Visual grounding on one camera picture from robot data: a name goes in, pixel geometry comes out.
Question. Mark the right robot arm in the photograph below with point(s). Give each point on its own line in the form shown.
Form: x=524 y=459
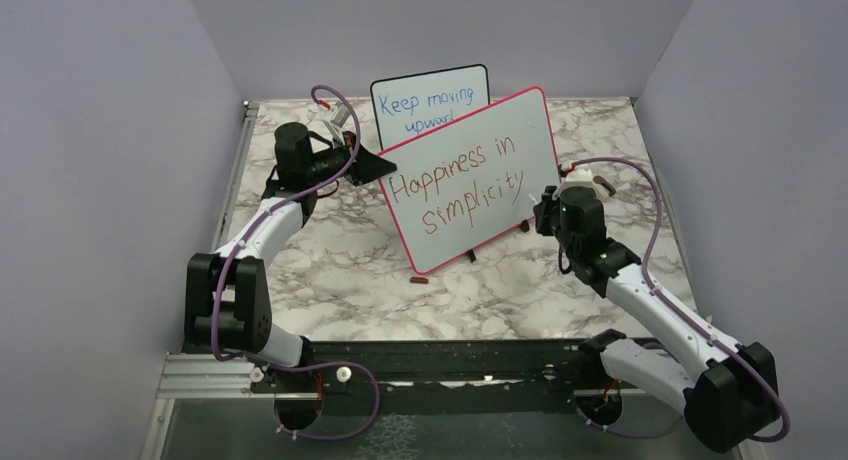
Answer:
x=726 y=392

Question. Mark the small white eraser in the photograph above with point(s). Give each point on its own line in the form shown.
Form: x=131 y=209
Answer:
x=604 y=185

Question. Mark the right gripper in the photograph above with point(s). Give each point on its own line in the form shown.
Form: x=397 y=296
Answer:
x=544 y=208

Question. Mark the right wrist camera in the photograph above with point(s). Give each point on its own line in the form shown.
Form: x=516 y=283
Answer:
x=581 y=176

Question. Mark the pink framed whiteboard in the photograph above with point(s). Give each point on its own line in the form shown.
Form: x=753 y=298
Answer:
x=465 y=183

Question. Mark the black mounting rail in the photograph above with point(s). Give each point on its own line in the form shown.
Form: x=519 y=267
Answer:
x=443 y=377

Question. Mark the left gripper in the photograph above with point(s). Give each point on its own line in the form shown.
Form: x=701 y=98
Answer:
x=367 y=167

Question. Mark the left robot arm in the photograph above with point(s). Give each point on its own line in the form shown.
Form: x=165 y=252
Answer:
x=227 y=304

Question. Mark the black framed whiteboard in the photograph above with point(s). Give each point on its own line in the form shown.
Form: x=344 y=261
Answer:
x=409 y=105

